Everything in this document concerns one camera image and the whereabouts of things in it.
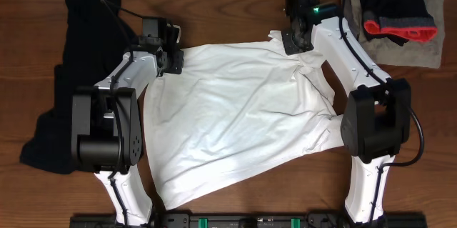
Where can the folded olive grey garment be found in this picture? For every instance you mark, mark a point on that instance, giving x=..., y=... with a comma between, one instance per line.
x=385, y=51

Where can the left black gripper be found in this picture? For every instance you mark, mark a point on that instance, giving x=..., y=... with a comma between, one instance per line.
x=178, y=67

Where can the black garment with red trim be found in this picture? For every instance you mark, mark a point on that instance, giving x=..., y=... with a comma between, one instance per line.
x=398, y=20

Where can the black t-shirt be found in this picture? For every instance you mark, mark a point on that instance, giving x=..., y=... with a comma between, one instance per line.
x=94, y=46

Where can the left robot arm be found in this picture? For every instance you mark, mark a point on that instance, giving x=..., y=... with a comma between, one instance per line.
x=107, y=137

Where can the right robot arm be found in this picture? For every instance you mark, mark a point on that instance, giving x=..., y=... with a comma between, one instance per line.
x=376, y=120

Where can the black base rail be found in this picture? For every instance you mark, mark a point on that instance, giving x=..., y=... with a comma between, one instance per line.
x=311, y=220

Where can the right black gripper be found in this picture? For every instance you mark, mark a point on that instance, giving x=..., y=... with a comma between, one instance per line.
x=289, y=47

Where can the white t-shirt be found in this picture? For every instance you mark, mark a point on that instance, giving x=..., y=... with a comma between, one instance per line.
x=235, y=111

